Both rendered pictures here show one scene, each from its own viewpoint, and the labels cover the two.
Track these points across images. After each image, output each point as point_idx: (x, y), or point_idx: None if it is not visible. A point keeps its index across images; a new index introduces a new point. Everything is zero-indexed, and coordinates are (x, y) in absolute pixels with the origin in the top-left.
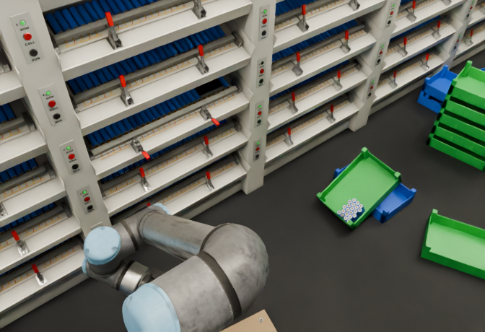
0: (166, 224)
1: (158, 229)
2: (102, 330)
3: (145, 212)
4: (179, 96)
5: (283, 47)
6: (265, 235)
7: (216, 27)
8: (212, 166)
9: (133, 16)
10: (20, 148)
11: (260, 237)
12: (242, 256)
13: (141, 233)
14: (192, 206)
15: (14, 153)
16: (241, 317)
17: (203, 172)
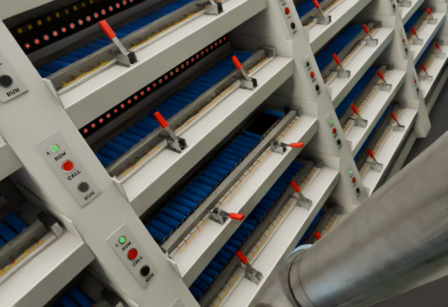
0: (365, 212)
1: (351, 242)
2: None
3: (287, 265)
4: (238, 145)
5: (318, 46)
6: (437, 281)
7: (241, 53)
8: (315, 227)
9: (140, 36)
10: (45, 265)
11: (432, 287)
12: None
13: (306, 302)
14: None
15: (37, 277)
16: None
17: (309, 239)
